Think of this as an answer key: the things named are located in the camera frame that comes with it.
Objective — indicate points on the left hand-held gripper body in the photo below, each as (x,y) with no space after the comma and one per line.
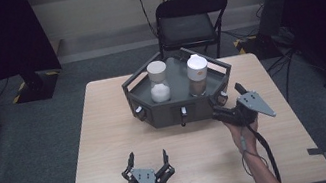
(146,179)

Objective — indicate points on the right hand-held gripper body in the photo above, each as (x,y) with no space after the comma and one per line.
(245,109)

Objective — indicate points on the dark gray corner rack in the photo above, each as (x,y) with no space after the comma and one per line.
(182,108)

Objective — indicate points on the jar of brown spice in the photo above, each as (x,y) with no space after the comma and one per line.
(197,75)

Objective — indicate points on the jar of white powder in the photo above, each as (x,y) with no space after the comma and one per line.
(158,82)

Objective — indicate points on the person's right hand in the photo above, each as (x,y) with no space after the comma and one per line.
(243,138)

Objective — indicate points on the black stand base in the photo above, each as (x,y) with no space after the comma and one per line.
(35,87)
(260,47)

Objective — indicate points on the black folding chair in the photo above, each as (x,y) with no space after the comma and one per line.
(188,27)

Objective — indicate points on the gray tape strip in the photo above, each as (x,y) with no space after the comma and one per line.
(320,152)

